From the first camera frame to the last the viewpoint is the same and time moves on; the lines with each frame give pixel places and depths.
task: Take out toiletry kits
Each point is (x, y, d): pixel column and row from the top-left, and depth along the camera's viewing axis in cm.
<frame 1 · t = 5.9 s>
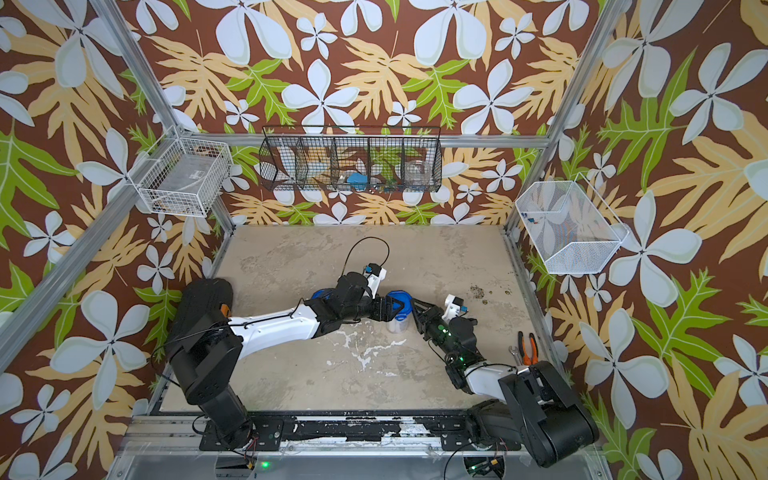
left hand: (397, 301, 84), fingers open
right hand: (406, 302, 82), fingers open
right clear jar: (398, 327, 90), point 5 cm above the table
black tool case: (202, 302, 93), point 7 cm above the table
metal wrench: (516, 354, 90), on the table

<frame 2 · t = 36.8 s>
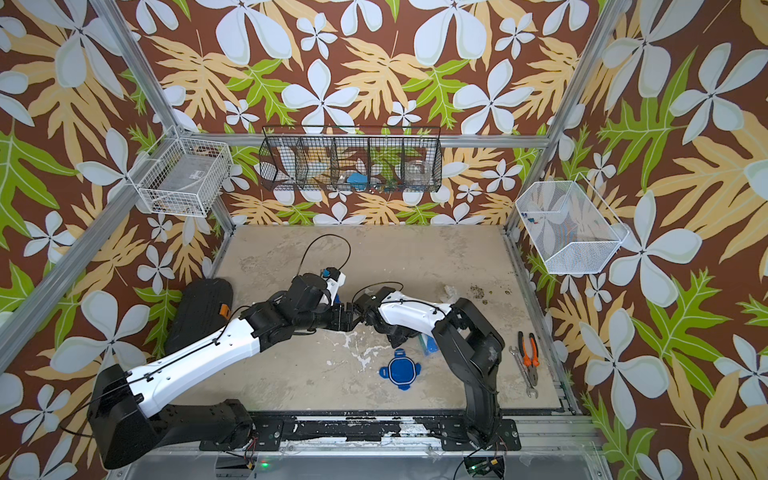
left hand: (359, 311, 77), fingers open
right hand: (410, 332, 88), fingers open
blue jar lid: (401, 371, 87), on the table
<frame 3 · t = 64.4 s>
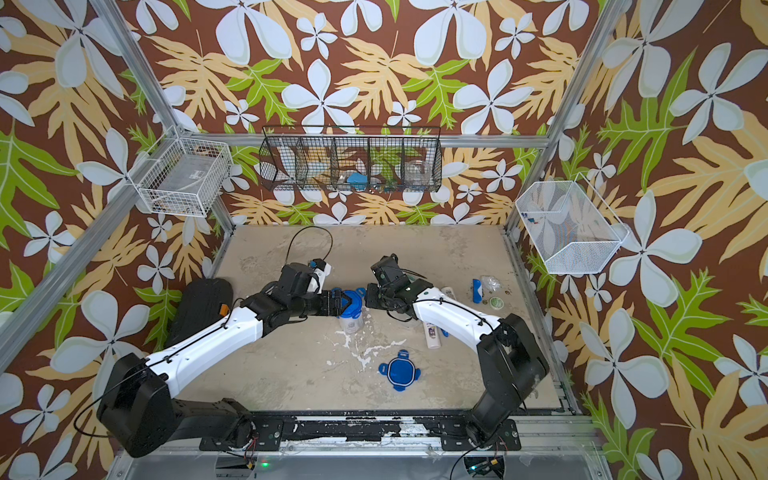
left hand: (343, 296, 82), fingers open
right hand: (365, 295, 87), fingers open
left clear jar blue lid: (354, 315, 82), point 15 cm above the table
blue small packet: (477, 290, 103), on the table
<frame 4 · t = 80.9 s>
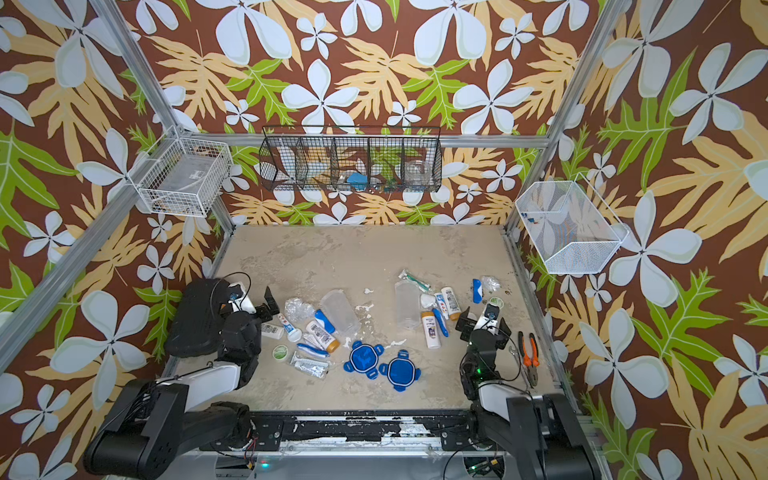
left hand: (252, 290, 86), fingers open
right hand: (482, 312, 87), fingers open
left clear jar blue lid: (339, 310, 99), on the table
blue jar lid 2: (364, 359, 88), on the table
orange handled pliers: (530, 363, 86), point 2 cm above the table
green white toothpaste packet: (420, 284, 103), point 3 cm above the table
white bottle orange cap: (452, 303, 98), point 3 cm above the table
green round tin left: (280, 352, 89), on the table
left white bottle orange cap: (328, 341, 90), point 2 cm above the table
left blue toothbrush: (312, 351, 89), on the table
left clear plastic bag: (298, 311, 94), point 4 cm above the table
